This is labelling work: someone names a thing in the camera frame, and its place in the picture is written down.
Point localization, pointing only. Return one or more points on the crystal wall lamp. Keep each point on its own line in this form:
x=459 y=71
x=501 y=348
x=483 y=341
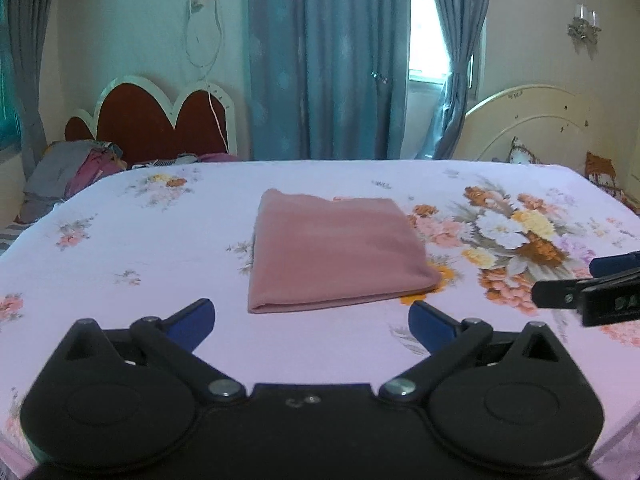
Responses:
x=585 y=25

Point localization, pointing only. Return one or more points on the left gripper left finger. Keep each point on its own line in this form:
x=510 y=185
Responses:
x=169 y=344

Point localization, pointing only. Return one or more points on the cream round headboard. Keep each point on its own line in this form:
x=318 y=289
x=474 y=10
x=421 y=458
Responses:
x=558 y=126

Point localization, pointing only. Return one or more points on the blue curtain far left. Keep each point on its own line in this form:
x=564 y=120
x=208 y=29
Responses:
x=26 y=26

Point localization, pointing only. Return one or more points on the patterned cushion by headboard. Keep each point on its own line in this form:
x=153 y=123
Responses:
x=520 y=154

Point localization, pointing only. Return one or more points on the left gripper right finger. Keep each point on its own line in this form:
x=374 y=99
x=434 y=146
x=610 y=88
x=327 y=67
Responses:
x=450 y=344

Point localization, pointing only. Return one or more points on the blue curtain centre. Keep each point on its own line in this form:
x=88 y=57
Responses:
x=328 y=78

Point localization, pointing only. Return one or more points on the floral white bed sheet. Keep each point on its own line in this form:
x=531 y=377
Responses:
x=150 y=241

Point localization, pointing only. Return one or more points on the pink knit garment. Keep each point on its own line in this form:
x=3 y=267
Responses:
x=312 y=254

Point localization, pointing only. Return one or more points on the blue curtain tied right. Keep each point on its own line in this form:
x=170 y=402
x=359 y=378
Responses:
x=462 y=22

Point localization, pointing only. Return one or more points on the pile of clothes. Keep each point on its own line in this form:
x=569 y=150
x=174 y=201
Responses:
x=67 y=168

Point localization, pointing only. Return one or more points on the red heart-shaped headboard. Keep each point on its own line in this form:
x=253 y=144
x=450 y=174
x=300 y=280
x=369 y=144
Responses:
x=136 y=115

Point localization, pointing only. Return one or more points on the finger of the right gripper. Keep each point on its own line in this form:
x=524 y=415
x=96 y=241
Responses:
x=557 y=294
x=605 y=266

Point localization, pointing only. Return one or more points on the orange cushion by headboard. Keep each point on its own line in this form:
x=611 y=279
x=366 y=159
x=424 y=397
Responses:
x=601 y=172

